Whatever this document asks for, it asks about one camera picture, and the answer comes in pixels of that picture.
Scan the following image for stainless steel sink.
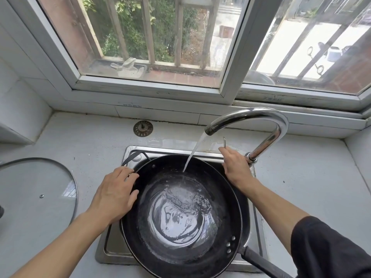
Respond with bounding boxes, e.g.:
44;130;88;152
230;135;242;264
95;145;269;273

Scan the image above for chrome faucet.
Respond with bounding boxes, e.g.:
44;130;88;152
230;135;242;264
204;107;290;165

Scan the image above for window security bars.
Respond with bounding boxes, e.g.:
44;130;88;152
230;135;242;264
104;0;371;81

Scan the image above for glass pot lid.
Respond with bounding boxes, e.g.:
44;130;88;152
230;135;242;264
0;158;79;252

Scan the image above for person's left hand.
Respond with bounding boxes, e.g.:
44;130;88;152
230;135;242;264
87;166;140;225

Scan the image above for white work glove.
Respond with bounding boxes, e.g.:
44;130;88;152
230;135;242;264
110;58;147;78

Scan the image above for person's right hand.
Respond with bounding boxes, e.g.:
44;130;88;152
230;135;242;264
218;146;257;194

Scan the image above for white framed window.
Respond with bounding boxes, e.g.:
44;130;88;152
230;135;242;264
5;0;371;119

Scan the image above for black shirt sleeve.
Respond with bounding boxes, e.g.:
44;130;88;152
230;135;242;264
291;216;371;278

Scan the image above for person's left forearm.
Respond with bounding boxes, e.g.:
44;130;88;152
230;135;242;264
10;210;114;278

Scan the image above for round metal sink strainer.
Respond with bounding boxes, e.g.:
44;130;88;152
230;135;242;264
133;120;153;137

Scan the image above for black wok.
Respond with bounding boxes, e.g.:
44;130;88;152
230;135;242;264
119;150;293;278

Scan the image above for person's right forearm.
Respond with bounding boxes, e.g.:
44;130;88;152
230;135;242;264
240;179;311;255

